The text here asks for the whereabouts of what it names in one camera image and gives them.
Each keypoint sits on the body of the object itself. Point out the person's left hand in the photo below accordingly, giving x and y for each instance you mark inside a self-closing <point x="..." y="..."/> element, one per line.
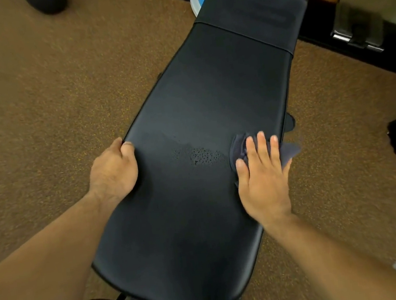
<point x="113" y="171"/>

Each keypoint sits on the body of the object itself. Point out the person's right hand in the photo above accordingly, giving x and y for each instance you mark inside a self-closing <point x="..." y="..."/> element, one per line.
<point x="263" y="186"/>

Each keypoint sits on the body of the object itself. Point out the dark grey cleaning cloth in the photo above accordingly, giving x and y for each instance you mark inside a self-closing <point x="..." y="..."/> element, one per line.
<point x="290" y="151"/>

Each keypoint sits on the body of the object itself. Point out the black padded workout bench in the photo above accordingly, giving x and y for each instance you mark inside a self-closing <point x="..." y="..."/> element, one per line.
<point x="205" y="99"/>

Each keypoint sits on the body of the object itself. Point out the person's left forearm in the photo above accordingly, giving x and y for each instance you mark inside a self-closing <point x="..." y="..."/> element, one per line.
<point x="42" y="272"/>

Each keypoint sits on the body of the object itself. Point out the person's right forearm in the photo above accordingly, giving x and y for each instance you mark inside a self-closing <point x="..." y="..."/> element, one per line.
<point x="328" y="265"/>

